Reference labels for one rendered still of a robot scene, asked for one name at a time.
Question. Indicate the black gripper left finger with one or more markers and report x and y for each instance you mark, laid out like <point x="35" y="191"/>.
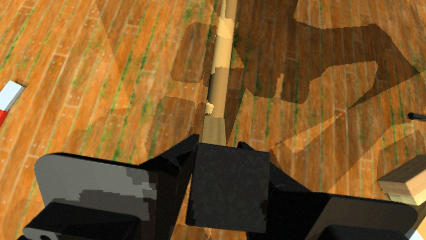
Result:
<point x="153" y="191"/>

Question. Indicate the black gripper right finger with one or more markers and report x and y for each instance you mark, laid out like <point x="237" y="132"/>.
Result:
<point x="295" y="212"/>

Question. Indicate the long wooden-handled scraper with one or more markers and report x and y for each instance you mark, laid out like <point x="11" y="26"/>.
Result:
<point x="229" y="186"/>

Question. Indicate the dark grey bent rod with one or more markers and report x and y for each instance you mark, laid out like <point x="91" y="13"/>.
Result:
<point x="417" y="116"/>

